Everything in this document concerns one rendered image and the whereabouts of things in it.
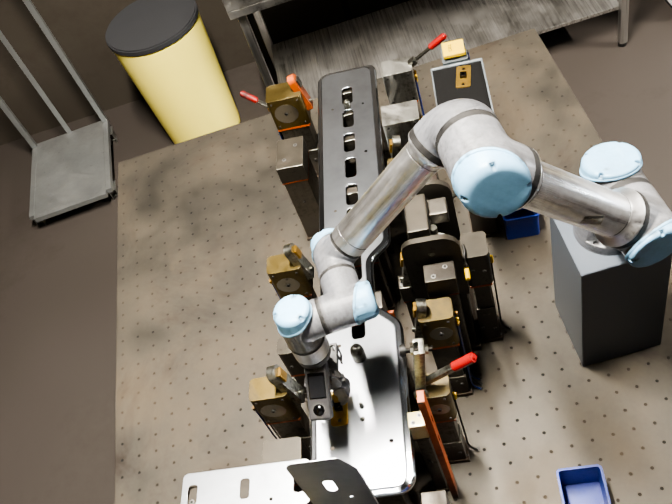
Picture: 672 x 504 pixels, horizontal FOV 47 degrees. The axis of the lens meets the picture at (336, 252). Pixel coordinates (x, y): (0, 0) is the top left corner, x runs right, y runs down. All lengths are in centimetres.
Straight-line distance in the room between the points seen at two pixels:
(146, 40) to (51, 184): 98
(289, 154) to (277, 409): 78
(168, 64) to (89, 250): 96
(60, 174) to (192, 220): 162
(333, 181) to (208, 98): 174
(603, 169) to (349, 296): 56
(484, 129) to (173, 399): 134
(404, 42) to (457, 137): 259
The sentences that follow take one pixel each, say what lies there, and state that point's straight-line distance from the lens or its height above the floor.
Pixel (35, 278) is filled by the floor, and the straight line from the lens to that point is 395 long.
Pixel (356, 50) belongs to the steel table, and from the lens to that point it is 390.
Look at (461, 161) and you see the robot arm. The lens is 127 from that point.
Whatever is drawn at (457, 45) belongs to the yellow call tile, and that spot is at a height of 116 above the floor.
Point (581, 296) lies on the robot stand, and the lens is 182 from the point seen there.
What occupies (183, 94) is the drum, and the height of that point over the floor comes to 39.
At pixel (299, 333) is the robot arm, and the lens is 146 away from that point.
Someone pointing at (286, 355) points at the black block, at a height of 98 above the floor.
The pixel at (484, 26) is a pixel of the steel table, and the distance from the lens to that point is 386.
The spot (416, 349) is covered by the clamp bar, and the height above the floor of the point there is 121.
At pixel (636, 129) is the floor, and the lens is 359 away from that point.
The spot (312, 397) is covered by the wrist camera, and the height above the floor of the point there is 117.
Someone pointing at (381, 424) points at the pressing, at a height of 100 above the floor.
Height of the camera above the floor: 253
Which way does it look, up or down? 50 degrees down
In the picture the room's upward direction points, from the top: 23 degrees counter-clockwise
